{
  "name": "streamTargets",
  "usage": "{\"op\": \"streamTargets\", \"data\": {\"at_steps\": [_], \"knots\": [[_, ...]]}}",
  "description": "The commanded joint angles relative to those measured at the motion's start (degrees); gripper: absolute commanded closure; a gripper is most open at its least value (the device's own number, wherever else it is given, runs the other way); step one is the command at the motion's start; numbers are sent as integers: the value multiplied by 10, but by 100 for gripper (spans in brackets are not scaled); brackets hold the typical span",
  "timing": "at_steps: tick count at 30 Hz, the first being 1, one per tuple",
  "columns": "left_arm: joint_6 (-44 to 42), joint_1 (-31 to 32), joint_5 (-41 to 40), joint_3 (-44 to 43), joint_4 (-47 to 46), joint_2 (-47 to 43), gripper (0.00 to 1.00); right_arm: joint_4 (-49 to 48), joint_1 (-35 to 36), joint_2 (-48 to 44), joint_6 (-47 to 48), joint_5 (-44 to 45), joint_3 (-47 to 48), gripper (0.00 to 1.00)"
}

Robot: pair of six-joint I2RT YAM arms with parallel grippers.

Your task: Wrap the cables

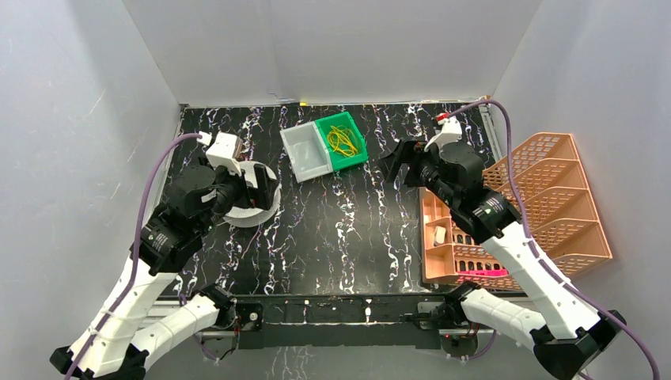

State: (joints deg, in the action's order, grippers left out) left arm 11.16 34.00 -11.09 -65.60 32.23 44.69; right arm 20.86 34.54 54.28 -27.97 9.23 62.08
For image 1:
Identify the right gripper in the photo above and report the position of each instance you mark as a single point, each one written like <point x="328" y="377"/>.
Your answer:
<point x="408" y="152"/>

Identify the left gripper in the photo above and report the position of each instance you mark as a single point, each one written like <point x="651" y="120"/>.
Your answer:
<point x="252" y="188"/>

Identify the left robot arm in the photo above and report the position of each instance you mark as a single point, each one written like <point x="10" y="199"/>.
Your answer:
<point x="116" y="345"/>

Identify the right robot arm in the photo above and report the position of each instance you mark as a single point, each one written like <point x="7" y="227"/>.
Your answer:
<point x="564" y="332"/>

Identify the white plastic bin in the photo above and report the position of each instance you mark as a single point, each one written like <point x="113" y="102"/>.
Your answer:
<point x="307" y="151"/>

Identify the green plastic bin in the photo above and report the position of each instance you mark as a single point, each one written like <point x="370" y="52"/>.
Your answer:
<point x="344" y="142"/>

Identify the white stapler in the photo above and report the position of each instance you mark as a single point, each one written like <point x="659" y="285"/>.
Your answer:
<point x="439" y="236"/>

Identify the orange desk organizer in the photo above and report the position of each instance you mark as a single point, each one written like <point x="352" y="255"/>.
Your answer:
<point x="562" y="215"/>

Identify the pink marker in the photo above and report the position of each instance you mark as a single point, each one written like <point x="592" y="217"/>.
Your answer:
<point x="486" y="273"/>

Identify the white cable spool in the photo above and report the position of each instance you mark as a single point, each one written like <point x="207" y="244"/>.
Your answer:
<point x="247" y="218"/>

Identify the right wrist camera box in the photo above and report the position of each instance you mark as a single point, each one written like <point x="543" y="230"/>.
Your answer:
<point x="450" y="132"/>

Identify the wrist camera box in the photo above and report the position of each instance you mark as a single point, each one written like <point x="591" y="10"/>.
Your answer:
<point x="450" y="132"/>
<point x="223" y="151"/>

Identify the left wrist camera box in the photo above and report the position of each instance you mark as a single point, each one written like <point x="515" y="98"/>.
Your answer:
<point x="223" y="151"/>

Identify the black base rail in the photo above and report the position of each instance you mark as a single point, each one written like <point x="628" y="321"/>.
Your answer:
<point x="359" y="320"/>

